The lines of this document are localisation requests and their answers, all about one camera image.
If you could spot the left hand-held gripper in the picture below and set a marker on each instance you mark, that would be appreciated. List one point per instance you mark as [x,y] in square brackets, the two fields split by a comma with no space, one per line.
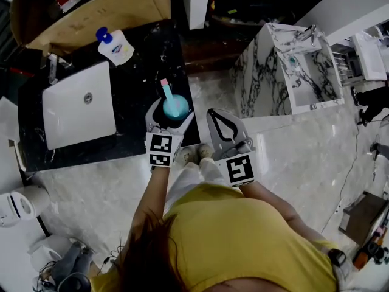
[161,149]

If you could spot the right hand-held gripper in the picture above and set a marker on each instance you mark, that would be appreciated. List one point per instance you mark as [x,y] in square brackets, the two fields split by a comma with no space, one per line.
[240,169]

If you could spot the teal spray bottle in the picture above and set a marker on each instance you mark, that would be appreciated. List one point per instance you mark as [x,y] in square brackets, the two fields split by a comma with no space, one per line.
[174,108]

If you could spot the person's right forearm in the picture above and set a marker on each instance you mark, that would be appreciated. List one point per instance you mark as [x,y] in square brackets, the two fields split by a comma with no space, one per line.
[273,205]

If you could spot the person's left forearm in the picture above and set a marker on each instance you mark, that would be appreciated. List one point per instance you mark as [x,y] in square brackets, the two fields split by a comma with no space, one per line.
[152,193]

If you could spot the white soap bottle blue cap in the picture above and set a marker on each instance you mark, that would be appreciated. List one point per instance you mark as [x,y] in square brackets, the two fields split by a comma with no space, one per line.
[117,49]

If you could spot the person's right beige shoe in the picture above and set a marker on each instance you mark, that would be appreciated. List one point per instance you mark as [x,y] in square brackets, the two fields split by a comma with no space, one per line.
[205,151]

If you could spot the person's beige shoe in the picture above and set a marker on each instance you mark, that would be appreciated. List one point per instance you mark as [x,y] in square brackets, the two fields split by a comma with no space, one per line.
[205,151]
[186,155]

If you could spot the person's left beige shoe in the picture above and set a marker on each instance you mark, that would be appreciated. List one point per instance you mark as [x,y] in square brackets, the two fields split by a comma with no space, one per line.
[186,155]

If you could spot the black marble washstand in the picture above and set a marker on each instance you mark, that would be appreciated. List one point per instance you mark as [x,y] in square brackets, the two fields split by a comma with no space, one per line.
[146,81]

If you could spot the person's white trousers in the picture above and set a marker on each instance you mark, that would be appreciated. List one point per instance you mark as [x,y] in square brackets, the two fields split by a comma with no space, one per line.
[194,178]

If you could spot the white marble sink cabinet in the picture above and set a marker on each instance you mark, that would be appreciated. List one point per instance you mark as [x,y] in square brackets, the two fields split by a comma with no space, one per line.
[273,81]

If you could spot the white sink basin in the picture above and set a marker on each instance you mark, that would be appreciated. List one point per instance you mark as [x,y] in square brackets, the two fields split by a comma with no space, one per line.
[79,108]

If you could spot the person's yellow shirt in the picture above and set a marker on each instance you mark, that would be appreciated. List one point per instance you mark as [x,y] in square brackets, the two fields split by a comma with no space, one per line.
[243,248]

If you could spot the chrome faucet on marble cabinet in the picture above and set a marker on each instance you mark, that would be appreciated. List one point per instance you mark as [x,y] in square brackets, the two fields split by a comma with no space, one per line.
[308,35]

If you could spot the small chrome washstand faucet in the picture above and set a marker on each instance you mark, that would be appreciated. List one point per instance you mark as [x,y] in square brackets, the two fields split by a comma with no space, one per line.
[53,68]

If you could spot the large cardboard box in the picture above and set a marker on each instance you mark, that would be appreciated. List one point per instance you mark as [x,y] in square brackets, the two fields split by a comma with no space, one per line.
[106,8]

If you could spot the dark wooden bench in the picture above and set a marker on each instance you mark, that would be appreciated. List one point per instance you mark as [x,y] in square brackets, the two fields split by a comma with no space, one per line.
[364,217]

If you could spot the black clip-on device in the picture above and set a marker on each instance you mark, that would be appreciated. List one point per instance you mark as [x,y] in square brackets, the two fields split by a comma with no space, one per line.
[336,255]

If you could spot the white pedal bin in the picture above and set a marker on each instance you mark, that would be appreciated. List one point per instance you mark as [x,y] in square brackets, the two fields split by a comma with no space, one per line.
[21,205]

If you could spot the white rounded appliance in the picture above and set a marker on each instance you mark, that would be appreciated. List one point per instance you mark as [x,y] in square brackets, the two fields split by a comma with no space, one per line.
[48,252]

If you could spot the white table with metal frame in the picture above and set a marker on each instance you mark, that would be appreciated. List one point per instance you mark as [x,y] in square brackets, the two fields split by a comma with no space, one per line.
[369,56]

